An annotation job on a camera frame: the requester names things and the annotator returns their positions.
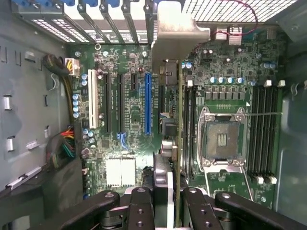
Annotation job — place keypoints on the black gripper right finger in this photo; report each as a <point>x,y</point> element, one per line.
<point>201,210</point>

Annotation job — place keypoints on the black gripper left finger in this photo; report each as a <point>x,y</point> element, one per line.
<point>141,208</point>

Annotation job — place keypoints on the silver chipset heat sink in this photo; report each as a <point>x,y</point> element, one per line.
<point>120,172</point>

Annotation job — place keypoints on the metal socket cover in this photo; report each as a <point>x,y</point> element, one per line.
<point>247,184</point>

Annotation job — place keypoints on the CPU socket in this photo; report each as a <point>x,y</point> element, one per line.
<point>221,139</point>

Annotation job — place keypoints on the black plastic bay cover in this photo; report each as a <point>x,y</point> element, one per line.
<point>60,187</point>

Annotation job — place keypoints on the green motherboard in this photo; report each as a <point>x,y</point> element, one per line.
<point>134,107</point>

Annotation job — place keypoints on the long black expansion slot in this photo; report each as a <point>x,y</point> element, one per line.
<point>108,103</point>
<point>161,107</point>
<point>121,103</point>

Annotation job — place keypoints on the blue expansion slot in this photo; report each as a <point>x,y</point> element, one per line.
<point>148,103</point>

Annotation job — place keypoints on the black open PC case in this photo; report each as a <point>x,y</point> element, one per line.
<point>295,143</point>

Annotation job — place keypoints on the thin locking lever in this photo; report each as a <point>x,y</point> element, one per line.
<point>263,113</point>

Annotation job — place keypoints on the white expansion slot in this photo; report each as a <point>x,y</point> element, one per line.
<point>93,100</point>

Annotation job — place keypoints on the short black expansion slot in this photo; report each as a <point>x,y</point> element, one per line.
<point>133,82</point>

